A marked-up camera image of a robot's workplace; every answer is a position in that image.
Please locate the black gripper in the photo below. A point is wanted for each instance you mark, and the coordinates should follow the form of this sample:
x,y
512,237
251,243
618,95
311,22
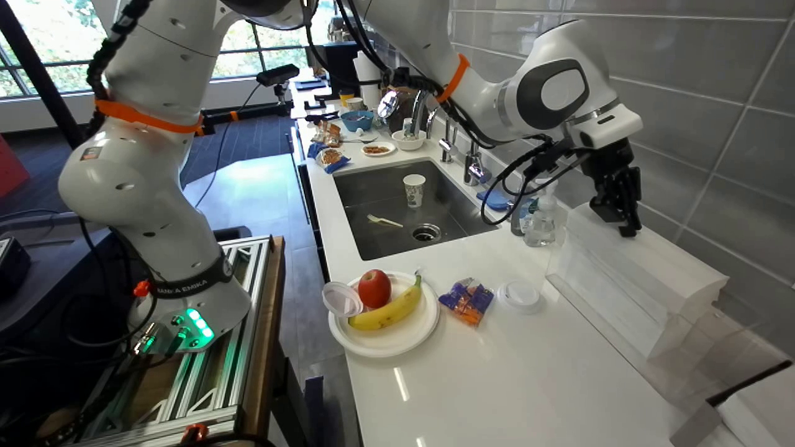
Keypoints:
x,y
618,183

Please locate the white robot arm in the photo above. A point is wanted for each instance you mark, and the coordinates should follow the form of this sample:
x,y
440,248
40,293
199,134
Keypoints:
x,y
153,74

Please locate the clear dish soap bottle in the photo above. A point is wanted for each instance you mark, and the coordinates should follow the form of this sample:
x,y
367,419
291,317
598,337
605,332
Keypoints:
x,y
546,222

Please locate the white paper towel stack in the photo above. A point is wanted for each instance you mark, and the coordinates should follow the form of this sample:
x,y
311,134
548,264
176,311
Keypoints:
x,y
646,290

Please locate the white round lid on counter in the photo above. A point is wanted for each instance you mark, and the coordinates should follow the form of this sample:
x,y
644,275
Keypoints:
x,y
521,299

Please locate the blue sponge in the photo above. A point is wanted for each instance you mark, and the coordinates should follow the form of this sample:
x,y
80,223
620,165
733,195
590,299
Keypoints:
x,y
495,198

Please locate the small chrome water tap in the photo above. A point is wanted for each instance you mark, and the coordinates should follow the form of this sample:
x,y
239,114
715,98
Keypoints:
x,y
475,172

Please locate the orange blue snack wrapper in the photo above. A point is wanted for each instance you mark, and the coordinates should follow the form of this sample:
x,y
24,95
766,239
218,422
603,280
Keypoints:
x,y
469,301

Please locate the paper cup in sink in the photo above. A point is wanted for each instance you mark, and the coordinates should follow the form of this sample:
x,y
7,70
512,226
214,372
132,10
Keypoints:
x,y
413,190

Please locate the stainless steel sink basin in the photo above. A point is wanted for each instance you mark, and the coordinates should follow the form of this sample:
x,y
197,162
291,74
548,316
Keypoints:
x,y
446,211

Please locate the tall chrome kitchen faucet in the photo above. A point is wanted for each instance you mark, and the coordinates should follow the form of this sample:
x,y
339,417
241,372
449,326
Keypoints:
x,y
424,113

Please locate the white plate with fruit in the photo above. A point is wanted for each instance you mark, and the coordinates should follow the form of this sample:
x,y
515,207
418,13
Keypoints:
x,y
395,337

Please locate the yellow banana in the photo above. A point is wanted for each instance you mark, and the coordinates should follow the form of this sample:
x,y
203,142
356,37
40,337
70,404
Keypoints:
x,y
404,301

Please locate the white plastic utensil in sink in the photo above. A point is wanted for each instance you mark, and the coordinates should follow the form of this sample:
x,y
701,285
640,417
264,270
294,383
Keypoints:
x,y
384,222

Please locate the white plate with food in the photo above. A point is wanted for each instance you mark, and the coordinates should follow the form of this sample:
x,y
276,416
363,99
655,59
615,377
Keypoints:
x,y
378,150

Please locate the red apple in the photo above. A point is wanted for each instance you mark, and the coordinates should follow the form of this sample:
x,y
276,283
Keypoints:
x,y
374,289

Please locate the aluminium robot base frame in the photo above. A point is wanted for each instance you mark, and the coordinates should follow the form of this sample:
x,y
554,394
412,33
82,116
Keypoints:
x,y
218,394

